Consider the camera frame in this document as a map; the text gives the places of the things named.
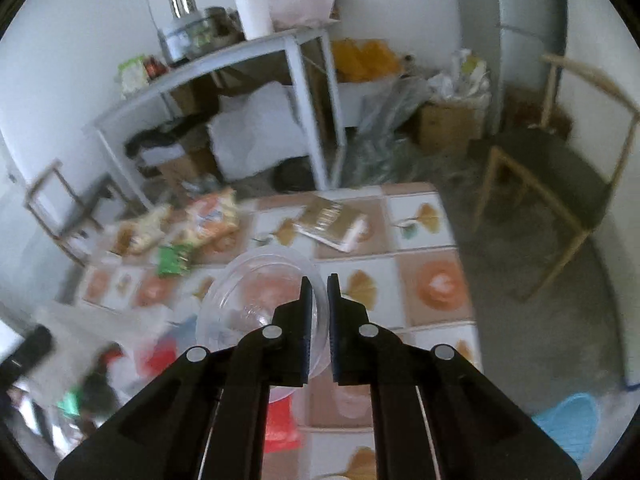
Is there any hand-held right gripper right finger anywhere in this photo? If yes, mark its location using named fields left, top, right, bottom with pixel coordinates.
left=326, top=273, right=583, bottom=480

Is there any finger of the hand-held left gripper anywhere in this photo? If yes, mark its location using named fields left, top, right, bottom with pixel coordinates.
left=0, top=325, right=55, bottom=386

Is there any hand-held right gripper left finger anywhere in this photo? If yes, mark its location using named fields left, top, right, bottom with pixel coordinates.
left=54, top=276, right=315, bottom=480

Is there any clear plastic container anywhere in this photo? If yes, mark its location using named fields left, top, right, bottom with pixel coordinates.
left=195, top=247, right=333, bottom=403

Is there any red object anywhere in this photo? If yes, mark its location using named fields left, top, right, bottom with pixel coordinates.
left=265, top=400, right=302, bottom=453

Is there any ginkgo patterned tablecloth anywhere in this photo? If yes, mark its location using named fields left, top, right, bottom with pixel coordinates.
left=30, top=182, right=483, bottom=480

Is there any tan snack packet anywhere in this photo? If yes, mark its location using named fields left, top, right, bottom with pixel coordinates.
left=111, top=224, right=137, bottom=257

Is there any small green packet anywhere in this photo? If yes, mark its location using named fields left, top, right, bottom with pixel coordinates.
left=156, top=244, right=191, bottom=278

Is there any orange white snack packet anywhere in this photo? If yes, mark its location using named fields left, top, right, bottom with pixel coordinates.
left=185, top=189, right=241, bottom=248

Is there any wooden chair with dark seat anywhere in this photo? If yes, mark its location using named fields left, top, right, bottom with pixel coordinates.
left=472, top=52, right=640, bottom=303
left=24, top=159, right=131, bottom=266

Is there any black round object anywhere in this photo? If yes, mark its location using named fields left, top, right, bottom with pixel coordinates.
left=275, top=160, right=316, bottom=191

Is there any yellow snack packet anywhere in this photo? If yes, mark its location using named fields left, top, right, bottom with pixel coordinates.
left=127, top=205, right=173, bottom=253

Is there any white sack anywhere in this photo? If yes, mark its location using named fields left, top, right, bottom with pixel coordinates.
left=207, top=82, right=311, bottom=183

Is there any clear plastic wrap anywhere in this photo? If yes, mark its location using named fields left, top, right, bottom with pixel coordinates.
left=345, top=77, right=431, bottom=186

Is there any cardboard box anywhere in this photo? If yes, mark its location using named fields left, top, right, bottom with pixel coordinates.
left=417, top=102, right=487, bottom=156

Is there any blue plastic wastebasket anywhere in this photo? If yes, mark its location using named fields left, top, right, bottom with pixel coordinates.
left=531, top=392, right=601, bottom=466

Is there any black cloth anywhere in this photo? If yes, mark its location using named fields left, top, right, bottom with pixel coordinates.
left=125, top=115, right=211, bottom=158

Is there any orange plastic bag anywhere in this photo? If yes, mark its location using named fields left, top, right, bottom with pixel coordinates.
left=331, top=39, right=401, bottom=83

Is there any white crumpled plastic bag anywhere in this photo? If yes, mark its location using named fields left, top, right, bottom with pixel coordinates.
left=429, top=49, right=493, bottom=108

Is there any green box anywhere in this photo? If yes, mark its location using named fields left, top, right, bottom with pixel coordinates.
left=117, top=56, right=151, bottom=96

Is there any white side table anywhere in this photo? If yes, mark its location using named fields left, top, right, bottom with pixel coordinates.
left=82, top=25, right=346, bottom=211

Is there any white paper roll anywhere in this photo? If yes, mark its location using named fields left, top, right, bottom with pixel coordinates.
left=231, top=0, right=275, bottom=41

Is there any pink plastic bag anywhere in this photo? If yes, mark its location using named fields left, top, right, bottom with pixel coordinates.
left=270, top=0, right=341, bottom=31

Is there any white refrigerator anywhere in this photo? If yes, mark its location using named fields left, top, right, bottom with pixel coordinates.
left=492, top=0, right=568, bottom=91

